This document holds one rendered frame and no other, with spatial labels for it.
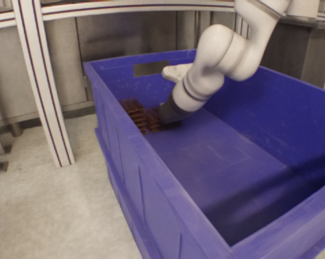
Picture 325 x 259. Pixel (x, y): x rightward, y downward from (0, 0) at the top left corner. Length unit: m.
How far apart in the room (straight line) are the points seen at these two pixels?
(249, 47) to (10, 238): 0.79
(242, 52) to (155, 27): 0.87
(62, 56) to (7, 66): 0.26
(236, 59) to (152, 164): 0.21
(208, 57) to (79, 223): 0.60
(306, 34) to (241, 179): 0.42
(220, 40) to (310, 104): 0.26
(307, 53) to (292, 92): 0.18
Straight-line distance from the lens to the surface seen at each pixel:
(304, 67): 0.69
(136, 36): 1.16
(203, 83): 0.41
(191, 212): 0.17
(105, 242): 0.67
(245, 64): 0.36
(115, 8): 0.79
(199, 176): 0.50
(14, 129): 1.30
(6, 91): 1.18
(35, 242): 0.75
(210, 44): 0.34
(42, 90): 0.81
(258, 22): 0.34
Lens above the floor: 0.56
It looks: 30 degrees down
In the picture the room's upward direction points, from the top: 1 degrees counter-clockwise
